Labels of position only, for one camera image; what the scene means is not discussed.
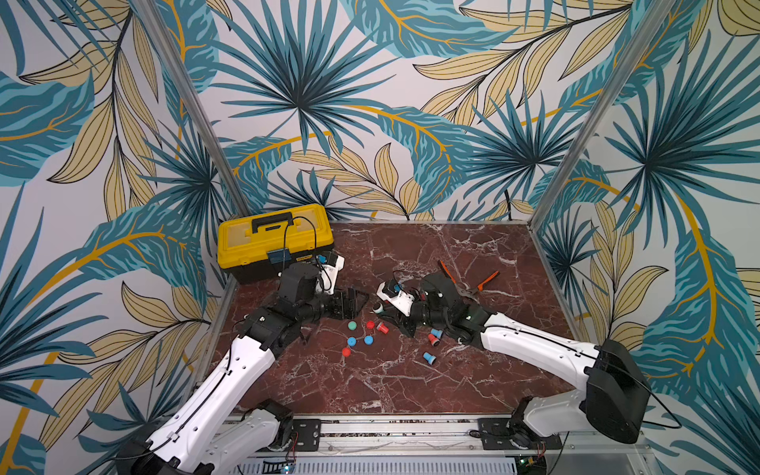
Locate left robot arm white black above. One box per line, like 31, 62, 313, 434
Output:
114, 262, 369, 474

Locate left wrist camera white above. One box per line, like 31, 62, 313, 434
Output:
315, 251, 346, 295

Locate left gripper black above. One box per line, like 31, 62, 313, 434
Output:
298, 286, 370, 325

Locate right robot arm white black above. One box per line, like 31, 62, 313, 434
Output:
376, 272, 650, 449

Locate yellow black toolbox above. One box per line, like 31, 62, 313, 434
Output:
217, 204, 334, 284

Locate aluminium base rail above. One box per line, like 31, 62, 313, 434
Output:
135, 414, 654, 475

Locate orange handled pliers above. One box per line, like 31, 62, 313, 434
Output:
437, 260, 500, 302

